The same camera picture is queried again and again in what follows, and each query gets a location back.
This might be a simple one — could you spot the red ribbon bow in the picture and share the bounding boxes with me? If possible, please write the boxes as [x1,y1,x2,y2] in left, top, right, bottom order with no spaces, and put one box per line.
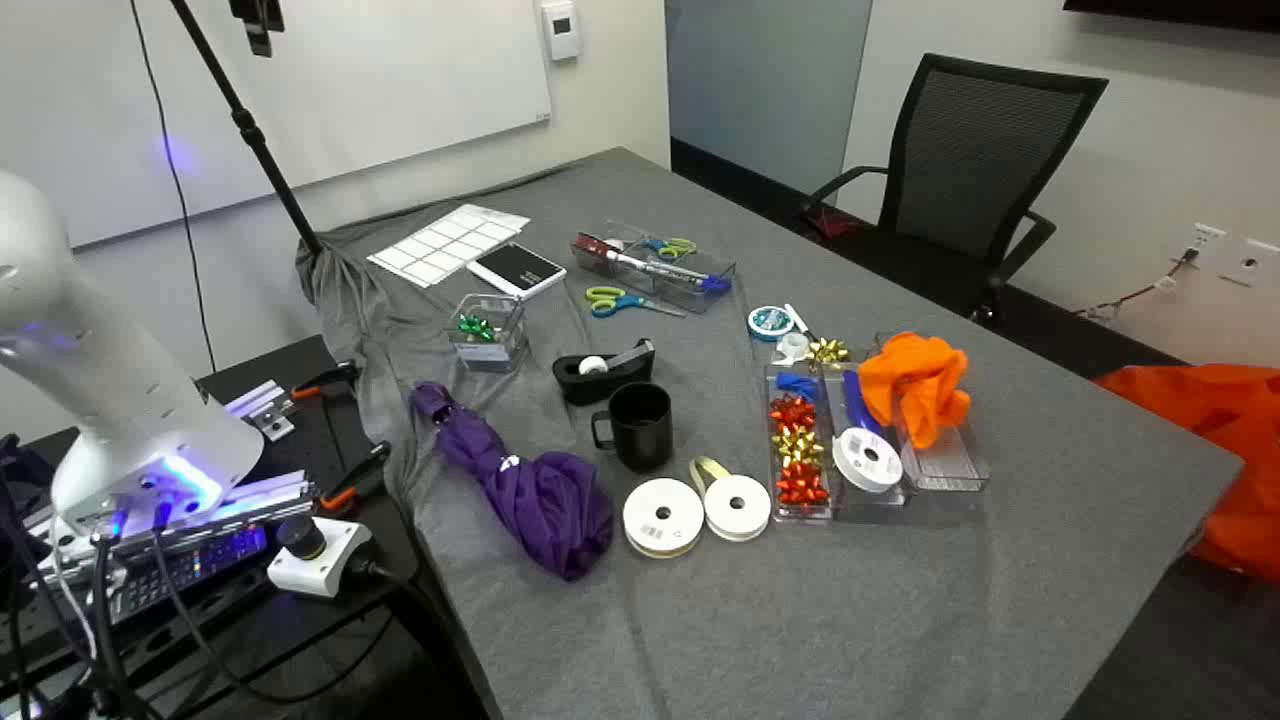
[774,458,832,513]
[767,395,822,434]

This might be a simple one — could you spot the clear tray with pens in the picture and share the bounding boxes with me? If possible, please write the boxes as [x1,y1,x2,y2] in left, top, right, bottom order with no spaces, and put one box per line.
[574,226,740,310]

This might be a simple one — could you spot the light blue ribbon spool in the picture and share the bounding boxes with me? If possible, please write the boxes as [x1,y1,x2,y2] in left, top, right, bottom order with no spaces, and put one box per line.
[743,301,812,342]

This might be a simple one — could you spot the small clear plastic tray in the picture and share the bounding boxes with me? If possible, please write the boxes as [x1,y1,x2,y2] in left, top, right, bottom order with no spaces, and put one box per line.
[449,289,532,377]

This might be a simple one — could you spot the large white ribbon spool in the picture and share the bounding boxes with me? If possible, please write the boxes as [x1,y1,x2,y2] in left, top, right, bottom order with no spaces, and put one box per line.
[622,475,707,564]

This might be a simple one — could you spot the small white ribbon spool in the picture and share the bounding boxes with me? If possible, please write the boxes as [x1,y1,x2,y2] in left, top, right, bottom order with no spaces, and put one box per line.
[689,456,778,549]

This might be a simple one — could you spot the gold bow in tray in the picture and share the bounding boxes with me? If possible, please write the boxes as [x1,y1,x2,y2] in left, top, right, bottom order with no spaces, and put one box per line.
[778,428,828,468]

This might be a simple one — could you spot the gold ribbon bow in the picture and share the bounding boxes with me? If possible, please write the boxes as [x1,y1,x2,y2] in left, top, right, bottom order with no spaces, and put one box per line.
[804,333,855,371]

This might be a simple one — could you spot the blue ribbon strip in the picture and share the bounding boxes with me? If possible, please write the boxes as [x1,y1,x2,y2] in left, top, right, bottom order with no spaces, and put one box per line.
[835,368,884,434]

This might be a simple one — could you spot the clear tray with bows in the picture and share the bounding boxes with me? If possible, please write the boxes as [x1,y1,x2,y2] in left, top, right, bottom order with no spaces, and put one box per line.
[764,358,842,529]

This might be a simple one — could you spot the white spool with purple ribbon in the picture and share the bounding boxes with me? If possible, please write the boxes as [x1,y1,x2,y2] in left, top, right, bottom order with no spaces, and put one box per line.
[828,423,909,494]

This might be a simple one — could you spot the clear tray with spool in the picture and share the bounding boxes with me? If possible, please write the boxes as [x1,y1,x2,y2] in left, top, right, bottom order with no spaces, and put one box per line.
[822,365,912,514]

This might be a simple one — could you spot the clear tray under orange cloth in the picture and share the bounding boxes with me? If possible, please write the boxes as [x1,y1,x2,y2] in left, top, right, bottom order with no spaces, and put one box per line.
[902,395,992,494]

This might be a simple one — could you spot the black tape dispenser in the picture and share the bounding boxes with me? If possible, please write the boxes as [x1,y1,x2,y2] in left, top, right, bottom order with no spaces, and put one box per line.
[547,336,660,409]

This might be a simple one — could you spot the black mug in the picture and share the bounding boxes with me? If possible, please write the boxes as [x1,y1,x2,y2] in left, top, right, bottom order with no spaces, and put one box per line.
[588,381,678,475]

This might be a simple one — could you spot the black tablet device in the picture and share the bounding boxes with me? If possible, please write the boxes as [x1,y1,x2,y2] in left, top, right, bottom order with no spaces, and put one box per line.
[465,239,574,303]

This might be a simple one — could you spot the purple folded umbrella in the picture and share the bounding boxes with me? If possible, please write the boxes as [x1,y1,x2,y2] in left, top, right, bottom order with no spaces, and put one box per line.
[407,381,622,583]

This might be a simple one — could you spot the white label sheets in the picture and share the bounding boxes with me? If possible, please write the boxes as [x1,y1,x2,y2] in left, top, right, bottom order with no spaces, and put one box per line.
[365,198,532,292]

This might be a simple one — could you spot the orange tissue cloth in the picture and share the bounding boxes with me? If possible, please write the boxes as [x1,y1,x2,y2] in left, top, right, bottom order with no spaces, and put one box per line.
[855,328,978,452]

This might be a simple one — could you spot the grey tablecloth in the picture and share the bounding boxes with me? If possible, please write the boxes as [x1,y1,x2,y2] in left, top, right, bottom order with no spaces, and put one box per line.
[291,145,1250,720]

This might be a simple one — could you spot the white emergency stop box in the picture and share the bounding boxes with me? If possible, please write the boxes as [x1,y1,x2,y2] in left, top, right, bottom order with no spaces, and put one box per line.
[266,513,378,599]

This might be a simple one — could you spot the black mesh office chair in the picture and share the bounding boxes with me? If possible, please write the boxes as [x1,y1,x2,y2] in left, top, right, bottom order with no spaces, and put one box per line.
[799,52,1113,324]

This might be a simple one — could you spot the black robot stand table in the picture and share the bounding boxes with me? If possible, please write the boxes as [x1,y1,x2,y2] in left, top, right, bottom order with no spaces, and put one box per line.
[0,333,471,720]

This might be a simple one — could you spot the orange bag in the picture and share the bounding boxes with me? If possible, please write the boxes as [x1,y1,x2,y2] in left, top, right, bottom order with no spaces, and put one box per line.
[1095,358,1280,589]

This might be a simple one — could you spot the green yellow handled scissors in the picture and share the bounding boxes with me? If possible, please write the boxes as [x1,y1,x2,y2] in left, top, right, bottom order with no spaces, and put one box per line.
[580,278,689,324]

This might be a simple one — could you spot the green blue handled scissors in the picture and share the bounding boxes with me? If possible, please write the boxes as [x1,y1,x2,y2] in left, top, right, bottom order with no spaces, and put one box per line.
[642,233,706,262]

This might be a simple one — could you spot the orange handled clamp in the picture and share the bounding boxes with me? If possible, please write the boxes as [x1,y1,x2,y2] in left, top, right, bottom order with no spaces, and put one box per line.
[283,365,365,410]
[317,438,397,519]

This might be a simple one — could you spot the white wall thermostat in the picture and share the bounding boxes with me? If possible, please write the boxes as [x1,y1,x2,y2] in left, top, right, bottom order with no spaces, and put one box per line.
[538,0,586,64]

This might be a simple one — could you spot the silver metal bracket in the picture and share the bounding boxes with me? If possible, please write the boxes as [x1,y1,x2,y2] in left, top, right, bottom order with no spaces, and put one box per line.
[222,377,300,443]

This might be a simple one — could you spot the black camera tripod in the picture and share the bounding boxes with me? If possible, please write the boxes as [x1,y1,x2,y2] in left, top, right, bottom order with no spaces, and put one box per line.
[170,0,327,255]

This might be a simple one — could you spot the black wall outlet cable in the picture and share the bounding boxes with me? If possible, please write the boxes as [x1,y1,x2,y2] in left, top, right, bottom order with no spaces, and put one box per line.
[1077,248,1204,324]

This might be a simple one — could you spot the black camera on tripod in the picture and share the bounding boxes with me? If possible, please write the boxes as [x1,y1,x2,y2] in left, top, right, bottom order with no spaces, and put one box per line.
[229,0,288,58]

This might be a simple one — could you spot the white wall outlet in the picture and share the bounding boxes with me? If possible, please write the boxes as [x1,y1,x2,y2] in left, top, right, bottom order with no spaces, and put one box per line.
[1187,218,1280,292]

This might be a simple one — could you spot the black wall television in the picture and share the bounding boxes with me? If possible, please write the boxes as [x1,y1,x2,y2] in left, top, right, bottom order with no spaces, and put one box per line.
[1062,0,1280,36]

